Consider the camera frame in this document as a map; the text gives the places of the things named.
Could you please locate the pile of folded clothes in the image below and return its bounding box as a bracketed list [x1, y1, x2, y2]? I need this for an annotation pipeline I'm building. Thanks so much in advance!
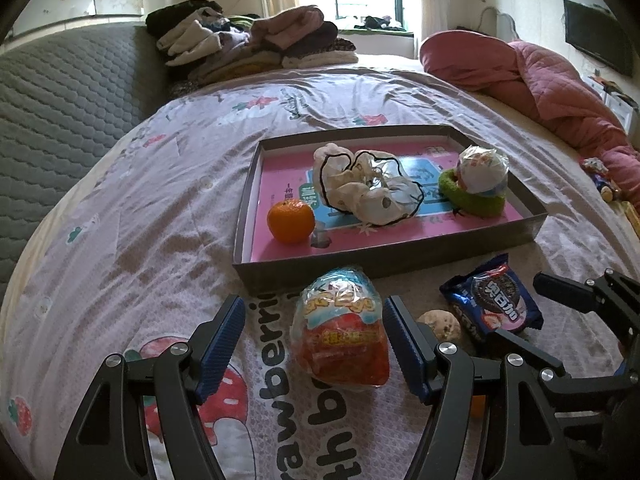
[145, 0, 358, 91]

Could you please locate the black wall television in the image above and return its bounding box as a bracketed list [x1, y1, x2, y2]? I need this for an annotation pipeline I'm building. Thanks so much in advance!
[563, 0, 634, 77]

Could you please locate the pink quilted blanket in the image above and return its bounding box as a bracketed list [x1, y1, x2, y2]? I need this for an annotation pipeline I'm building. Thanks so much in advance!
[420, 29, 639, 207]

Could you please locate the yellow packet on bed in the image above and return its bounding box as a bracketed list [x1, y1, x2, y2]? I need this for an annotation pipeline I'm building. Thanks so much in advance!
[620, 200, 640, 238]

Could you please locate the beige drawstring cloth bag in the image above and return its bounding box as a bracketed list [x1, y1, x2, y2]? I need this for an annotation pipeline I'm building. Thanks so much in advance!
[312, 143, 424, 226]

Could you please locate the green fuzzy ring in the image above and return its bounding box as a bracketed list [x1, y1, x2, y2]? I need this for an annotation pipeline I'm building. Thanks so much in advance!
[437, 167, 508, 219]

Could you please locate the red blue surprise egg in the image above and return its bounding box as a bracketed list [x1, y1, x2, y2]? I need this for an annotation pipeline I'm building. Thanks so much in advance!
[290, 266, 390, 389]

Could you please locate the small colourful toy figure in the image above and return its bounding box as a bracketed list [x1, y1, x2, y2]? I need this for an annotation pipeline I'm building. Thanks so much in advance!
[580, 157, 622, 204]

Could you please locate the walnut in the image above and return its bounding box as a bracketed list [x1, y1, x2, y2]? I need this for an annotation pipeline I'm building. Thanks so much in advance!
[418, 310, 462, 344]

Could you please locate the blue Oreo cookie packet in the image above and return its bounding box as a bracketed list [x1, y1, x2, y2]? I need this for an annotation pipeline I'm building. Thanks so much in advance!
[439, 254, 544, 341]

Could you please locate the grey cardboard box tray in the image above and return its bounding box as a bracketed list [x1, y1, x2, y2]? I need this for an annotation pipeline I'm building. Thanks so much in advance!
[232, 125, 547, 294]

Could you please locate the white surprise egg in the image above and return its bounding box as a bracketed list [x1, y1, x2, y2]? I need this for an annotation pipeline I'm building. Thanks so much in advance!
[454, 145, 510, 197]

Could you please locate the white drawer cabinet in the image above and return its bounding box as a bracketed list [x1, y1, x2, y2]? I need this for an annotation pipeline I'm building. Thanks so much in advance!
[582, 75, 639, 138]

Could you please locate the grey quilted headboard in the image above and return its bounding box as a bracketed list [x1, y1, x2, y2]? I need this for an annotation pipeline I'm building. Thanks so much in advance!
[1, 22, 168, 286]

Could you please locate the lilac strawberry bed sheet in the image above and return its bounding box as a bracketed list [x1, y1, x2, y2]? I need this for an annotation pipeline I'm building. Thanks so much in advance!
[1, 67, 639, 479]

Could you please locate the orange tangerine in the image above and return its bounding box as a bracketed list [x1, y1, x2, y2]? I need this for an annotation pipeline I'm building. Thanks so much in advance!
[267, 200, 316, 245]

